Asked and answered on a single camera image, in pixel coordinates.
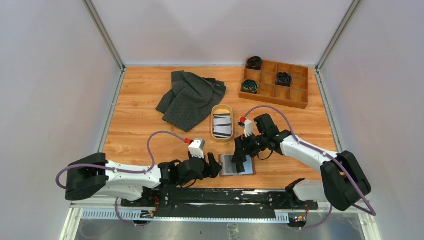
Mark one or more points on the black credit card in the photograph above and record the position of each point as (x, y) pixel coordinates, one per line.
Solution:
(228, 168)

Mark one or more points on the aluminium frame rail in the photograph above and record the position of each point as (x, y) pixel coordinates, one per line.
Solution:
(290, 199)

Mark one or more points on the oval wooden card tray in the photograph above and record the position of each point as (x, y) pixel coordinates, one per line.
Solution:
(220, 109)

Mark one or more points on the white striped cards in tray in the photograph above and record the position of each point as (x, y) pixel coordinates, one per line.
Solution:
(222, 127)

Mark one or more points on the black coiled belt middle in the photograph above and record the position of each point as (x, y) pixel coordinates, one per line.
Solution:
(283, 79)

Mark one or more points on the dark grey dotted cloth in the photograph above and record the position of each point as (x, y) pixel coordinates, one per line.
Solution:
(190, 100)

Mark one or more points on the black coiled belt top left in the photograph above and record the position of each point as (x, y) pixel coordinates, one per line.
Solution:
(254, 63)

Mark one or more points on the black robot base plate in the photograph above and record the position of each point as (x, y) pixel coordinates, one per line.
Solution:
(244, 211)

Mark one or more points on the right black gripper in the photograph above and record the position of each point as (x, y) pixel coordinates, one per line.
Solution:
(242, 142)

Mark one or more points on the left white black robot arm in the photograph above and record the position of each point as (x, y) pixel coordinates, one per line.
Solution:
(94, 175)

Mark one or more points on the black coiled belt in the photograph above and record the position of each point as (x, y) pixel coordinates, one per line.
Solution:
(283, 79)
(254, 63)

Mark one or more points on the dark green coiled belt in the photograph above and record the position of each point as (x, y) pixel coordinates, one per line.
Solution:
(249, 86)

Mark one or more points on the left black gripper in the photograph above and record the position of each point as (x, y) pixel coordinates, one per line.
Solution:
(211, 169)

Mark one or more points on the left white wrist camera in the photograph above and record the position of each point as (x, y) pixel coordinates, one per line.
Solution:
(196, 148)

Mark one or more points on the wooden compartment tray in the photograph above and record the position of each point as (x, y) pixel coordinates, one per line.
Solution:
(295, 96)

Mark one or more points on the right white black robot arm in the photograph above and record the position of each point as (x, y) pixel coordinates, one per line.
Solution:
(344, 183)

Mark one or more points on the brown leather card holder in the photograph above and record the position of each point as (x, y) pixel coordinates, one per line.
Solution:
(248, 167)

